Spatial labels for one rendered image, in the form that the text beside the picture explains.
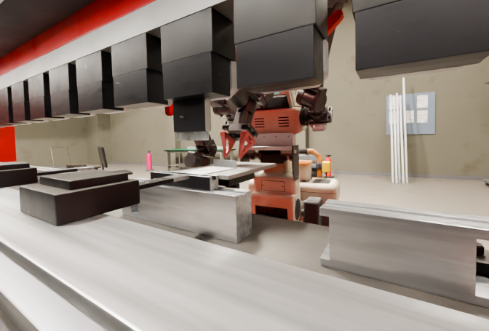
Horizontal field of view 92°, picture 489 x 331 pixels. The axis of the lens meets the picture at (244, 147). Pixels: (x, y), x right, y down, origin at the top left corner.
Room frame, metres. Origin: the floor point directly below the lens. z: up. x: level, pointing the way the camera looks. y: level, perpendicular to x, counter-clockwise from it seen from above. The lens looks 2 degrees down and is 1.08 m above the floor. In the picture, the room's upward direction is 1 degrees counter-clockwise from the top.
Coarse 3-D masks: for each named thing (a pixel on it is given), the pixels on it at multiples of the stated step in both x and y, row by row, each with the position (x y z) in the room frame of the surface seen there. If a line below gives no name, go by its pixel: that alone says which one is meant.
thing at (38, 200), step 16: (48, 176) 0.34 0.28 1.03; (64, 176) 0.34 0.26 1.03; (80, 176) 0.33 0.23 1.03; (96, 176) 0.33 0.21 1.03; (112, 176) 0.34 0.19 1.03; (176, 176) 0.50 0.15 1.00; (32, 192) 0.31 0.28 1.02; (48, 192) 0.29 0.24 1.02; (64, 192) 0.29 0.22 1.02; (80, 192) 0.30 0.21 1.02; (96, 192) 0.31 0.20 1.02; (112, 192) 0.33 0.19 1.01; (128, 192) 0.35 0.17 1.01; (32, 208) 0.31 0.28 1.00; (48, 208) 0.28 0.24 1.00; (64, 208) 0.28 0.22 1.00; (80, 208) 0.30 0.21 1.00; (96, 208) 0.31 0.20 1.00; (112, 208) 0.33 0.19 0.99
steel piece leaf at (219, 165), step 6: (216, 162) 0.69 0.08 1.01; (222, 162) 0.67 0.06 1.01; (228, 162) 0.66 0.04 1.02; (234, 162) 0.65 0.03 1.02; (204, 168) 0.65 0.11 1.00; (210, 168) 0.65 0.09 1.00; (216, 168) 0.64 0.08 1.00; (222, 168) 0.64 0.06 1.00; (228, 168) 0.64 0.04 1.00; (234, 168) 0.64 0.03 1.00
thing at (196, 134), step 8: (176, 104) 0.57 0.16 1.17; (184, 104) 0.56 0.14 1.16; (192, 104) 0.54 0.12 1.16; (200, 104) 0.53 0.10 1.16; (208, 104) 0.54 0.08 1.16; (176, 112) 0.57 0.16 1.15; (184, 112) 0.56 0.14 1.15; (192, 112) 0.54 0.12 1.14; (200, 112) 0.53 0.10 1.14; (208, 112) 0.53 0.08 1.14; (176, 120) 0.57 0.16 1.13; (184, 120) 0.56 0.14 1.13; (192, 120) 0.54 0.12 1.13; (200, 120) 0.53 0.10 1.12; (208, 120) 0.53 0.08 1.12; (176, 128) 0.57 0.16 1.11; (184, 128) 0.56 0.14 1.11; (192, 128) 0.54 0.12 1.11; (200, 128) 0.53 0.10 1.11; (208, 128) 0.53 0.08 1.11; (184, 136) 0.57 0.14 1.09; (192, 136) 0.56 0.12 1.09; (200, 136) 0.54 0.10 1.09; (208, 136) 0.53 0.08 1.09
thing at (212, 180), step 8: (152, 176) 0.61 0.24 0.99; (160, 176) 0.60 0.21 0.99; (192, 176) 0.54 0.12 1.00; (200, 176) 0.53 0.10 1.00; (208, 176) 0.52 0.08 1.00; (216, 176) 0.53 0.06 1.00; (168, 184) 0.58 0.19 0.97; (176, 184) 0.57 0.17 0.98; (184, 184) 0.55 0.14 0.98; (192, 184) 0.54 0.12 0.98; (200, 184) 0.53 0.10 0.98; (208, 184) 0.52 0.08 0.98; (216, 184) 0.53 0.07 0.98
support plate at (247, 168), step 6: (240, 162) 0.80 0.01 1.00; (246, 162) 0.79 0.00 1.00; (252, 162) 0.79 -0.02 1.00; (192, 168) 0.67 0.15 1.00; (198, 168) 0.67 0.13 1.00; (240, 168) 0.65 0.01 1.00; (246, 168) 0.64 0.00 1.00; (252, 168) 0.64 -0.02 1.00; (258, 168) 0.65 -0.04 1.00; (264, 168) 0.68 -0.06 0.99; (210, 174) 0.55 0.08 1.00; (216, 174) 0.55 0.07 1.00; (222, 174) 0.55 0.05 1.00; (228, 174) 0.55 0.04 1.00; (234, 174) 0.55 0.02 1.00; (240, 174) 0.57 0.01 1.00; (246, 174) 0.59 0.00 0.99
